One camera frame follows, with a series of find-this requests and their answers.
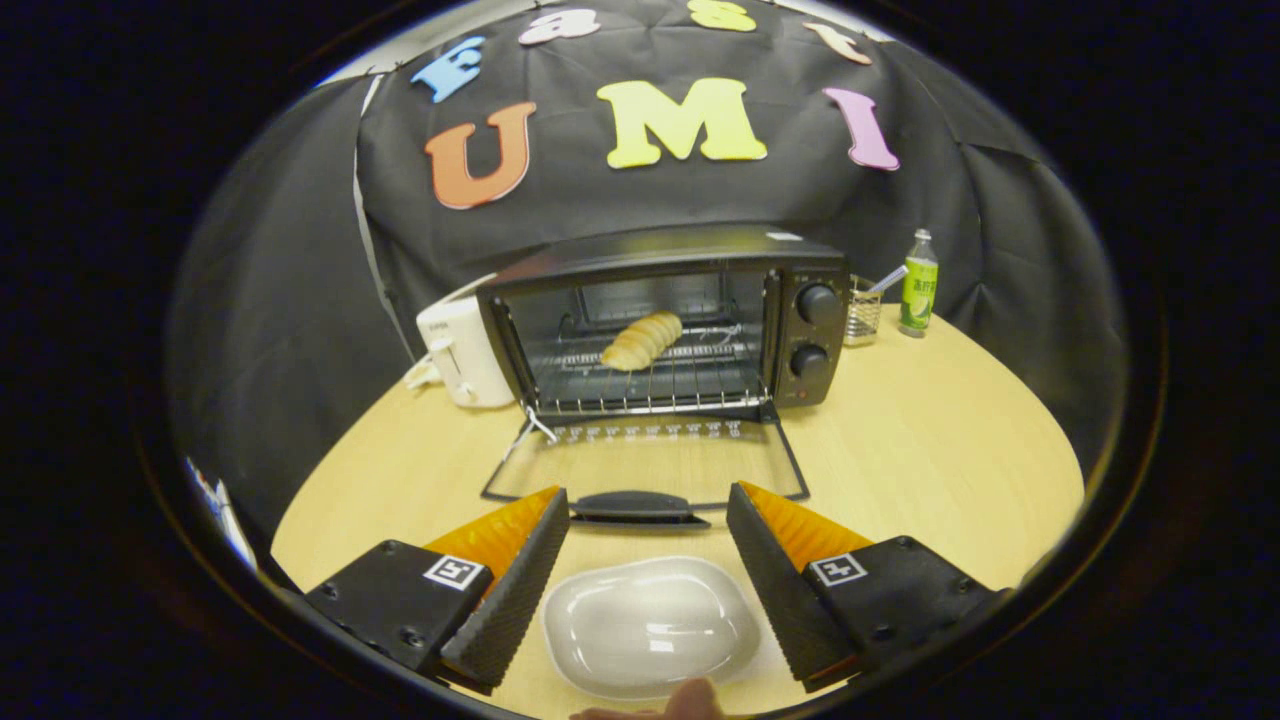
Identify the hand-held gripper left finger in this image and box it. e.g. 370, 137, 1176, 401
300, 486, 571, 696

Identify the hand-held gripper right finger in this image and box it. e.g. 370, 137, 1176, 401
726, 481, 1011, 693

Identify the yellow ridged bread roll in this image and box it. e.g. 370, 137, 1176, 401
600, 310, 685, 373

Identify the black toaster oven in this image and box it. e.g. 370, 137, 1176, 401
475, 225, 853, 529

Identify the white pop-up toaster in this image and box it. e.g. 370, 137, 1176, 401
415, 295, 516, 409

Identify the white oval plate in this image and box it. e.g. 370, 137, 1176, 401
540, 556, 763, 701

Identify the green label drink bottle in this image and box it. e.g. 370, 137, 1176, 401
898, 228, 941, 339

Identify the wire mesh holder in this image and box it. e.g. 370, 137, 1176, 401
843, 275, 884, 348

